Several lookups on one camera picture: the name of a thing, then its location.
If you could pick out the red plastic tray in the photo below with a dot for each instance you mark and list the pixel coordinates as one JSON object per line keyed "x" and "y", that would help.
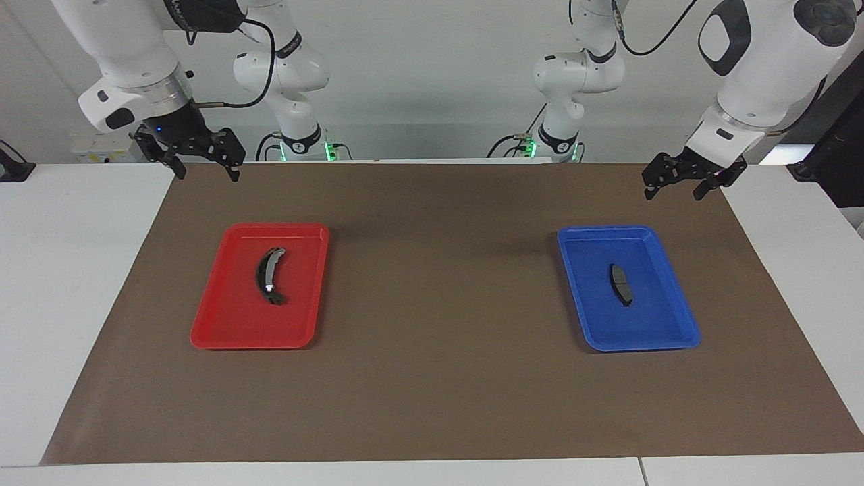
{"x": 229, "y": 317}

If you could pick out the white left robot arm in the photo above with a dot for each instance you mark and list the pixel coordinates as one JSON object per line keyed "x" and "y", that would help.
{"x": 756, "y": 67}

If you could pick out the white power strip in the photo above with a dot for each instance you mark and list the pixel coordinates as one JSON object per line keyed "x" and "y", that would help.
{"x": 101, "y": 147}

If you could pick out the blue plastic tray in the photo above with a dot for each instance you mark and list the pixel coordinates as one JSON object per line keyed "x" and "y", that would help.
{"x": 648, "y": 324}

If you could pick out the large black equipment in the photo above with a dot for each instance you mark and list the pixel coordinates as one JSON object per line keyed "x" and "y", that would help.
{"x": 833, "y": 148}

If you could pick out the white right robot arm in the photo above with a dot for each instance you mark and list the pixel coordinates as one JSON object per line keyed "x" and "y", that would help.
{"x": 121, "y": 47}

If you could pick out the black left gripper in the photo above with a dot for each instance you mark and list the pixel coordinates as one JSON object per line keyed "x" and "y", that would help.
{"x": 705, "y": 167}

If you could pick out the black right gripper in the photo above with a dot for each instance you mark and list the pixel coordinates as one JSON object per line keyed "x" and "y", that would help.
{"x": 177, "y": 129}

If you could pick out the small black clamp device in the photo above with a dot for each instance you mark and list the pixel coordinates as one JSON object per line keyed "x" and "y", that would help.
{"x": 12, "y": 169}

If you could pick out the brown table mat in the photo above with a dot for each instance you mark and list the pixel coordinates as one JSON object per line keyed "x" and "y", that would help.
{"x": 439, "y": 304}

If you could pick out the long curved brake shoe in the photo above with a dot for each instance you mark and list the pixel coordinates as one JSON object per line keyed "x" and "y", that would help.
{"x": 262, "y": 273}

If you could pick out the small dark brake pad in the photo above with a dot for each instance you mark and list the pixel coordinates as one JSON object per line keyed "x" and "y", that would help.
{"x": 619, "y": 283}

